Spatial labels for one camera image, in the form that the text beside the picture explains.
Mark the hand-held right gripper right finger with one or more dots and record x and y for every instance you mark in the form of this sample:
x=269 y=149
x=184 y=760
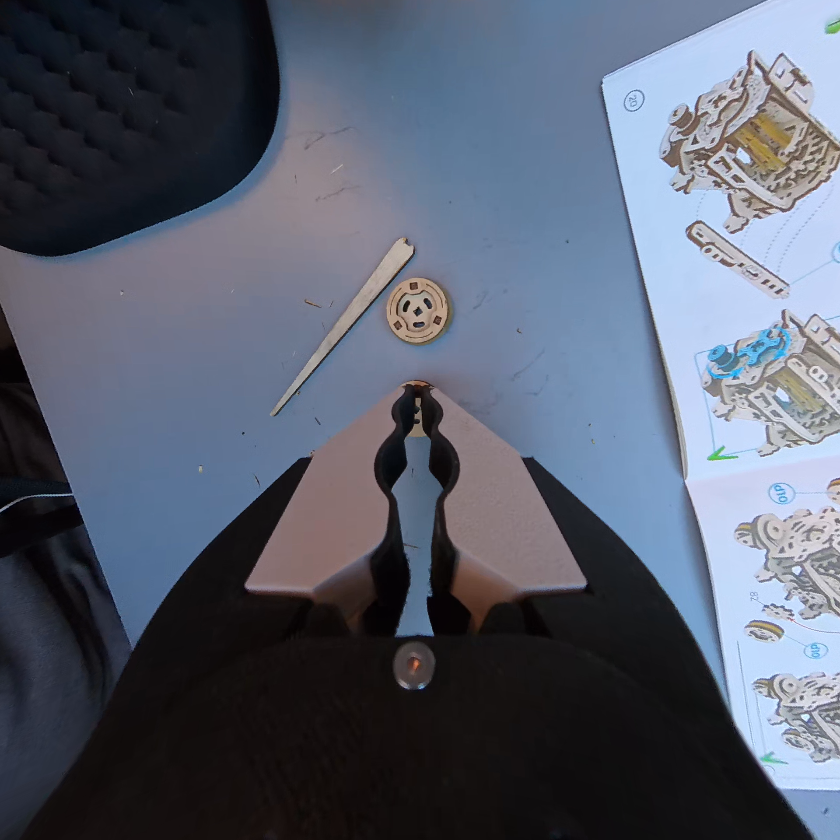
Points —
x=505 y=525

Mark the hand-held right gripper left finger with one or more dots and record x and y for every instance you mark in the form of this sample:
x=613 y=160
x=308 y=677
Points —
x=315 y=525

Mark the wooden disc with pegs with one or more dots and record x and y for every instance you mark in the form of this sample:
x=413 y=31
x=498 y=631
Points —
x=417 y=430

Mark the grey desk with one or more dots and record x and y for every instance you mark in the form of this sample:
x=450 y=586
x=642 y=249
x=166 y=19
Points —
x=492 y=164

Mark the tapered wooden stick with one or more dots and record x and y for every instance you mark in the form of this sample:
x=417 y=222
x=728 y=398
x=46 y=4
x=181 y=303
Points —
x=354 y=315

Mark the thick wooden wheel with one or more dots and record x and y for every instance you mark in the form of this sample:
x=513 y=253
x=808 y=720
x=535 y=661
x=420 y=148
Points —
x=433 y=315

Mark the person's dark clothing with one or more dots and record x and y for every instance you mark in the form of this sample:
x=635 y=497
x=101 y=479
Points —
x=39 y=656

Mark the instruction booklet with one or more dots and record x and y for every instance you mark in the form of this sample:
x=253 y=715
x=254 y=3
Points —
x=656 y=197

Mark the black quilted cushion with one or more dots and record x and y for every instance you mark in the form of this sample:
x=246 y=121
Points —
x=118 y=118

